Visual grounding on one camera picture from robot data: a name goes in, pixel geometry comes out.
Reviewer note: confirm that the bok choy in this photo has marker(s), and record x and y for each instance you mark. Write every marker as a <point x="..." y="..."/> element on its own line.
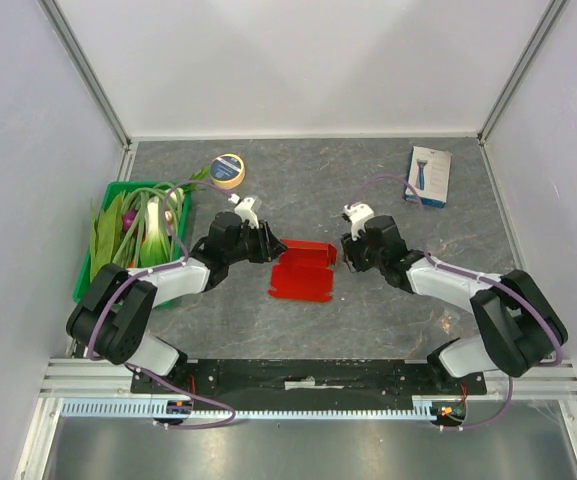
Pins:
<point x="155" y="247"/>

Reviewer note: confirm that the purple onion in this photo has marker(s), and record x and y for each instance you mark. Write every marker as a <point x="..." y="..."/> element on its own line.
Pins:
<point x="128" y="219"/>

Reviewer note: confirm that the red paper box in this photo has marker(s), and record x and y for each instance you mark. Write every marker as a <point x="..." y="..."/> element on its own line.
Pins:
<point x="305" y="272"/>

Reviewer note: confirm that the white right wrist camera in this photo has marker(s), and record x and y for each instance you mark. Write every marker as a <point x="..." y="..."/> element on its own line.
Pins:
<point x="358" y="215"/>

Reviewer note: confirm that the green long beans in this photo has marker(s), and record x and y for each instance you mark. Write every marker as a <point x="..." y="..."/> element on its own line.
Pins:
<point x="133" y="235"/>

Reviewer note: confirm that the green leafy vegetables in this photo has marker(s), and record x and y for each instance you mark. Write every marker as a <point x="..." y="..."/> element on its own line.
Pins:
<point x="106" y="232"/>

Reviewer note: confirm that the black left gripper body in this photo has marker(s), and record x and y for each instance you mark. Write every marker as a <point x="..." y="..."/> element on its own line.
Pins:
<point x="254" y="244"/>

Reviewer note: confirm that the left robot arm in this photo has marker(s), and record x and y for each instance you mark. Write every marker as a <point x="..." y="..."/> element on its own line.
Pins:
<point x="112" y="317"/>

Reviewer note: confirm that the masking tape roll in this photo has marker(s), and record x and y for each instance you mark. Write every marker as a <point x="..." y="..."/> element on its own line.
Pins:
<point x="227" y="171"/>

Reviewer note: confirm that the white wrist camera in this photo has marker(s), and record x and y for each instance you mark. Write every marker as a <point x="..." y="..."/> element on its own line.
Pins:
<point x="358" y="215"/>
<point x="246" y="208"/>

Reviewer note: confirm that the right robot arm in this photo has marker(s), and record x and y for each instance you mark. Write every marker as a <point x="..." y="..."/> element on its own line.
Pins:
<point x="517" y="327"/>

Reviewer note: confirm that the razor package box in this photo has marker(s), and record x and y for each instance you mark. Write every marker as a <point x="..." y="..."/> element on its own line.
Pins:
<point x="429" y="173"/>

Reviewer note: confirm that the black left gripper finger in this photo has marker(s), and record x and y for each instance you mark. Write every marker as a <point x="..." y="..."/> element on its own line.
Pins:
<point x="275" y="235"/>
<point x="274" y="252"/>

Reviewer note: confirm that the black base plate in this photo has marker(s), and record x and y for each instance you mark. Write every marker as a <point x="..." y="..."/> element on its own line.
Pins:
<point x="319" y="385"/>

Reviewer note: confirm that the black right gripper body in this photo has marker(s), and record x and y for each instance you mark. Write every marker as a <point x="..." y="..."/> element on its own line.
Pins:
<point x="356" y="252"/>

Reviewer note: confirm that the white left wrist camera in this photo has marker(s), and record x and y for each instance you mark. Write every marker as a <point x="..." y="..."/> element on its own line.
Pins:
<point x="246" y="208"/>

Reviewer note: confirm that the green plastic tray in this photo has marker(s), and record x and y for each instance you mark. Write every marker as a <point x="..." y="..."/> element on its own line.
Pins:
<point x="118" y="250"/>

